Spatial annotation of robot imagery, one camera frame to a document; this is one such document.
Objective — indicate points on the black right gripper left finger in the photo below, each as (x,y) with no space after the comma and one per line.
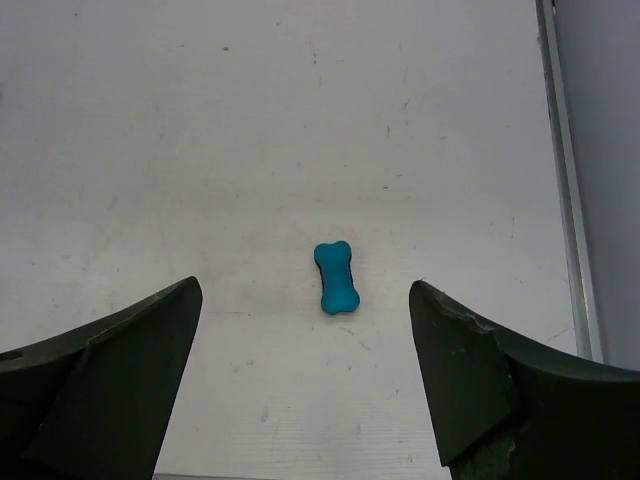
(95,401)

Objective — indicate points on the blue bone-shaped whiteboard eraser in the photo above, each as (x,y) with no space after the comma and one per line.
(339,294)

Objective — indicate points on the aluminium table edge rail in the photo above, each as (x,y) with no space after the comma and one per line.
(586,323)

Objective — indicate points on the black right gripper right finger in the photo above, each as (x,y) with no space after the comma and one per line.
(504,406)

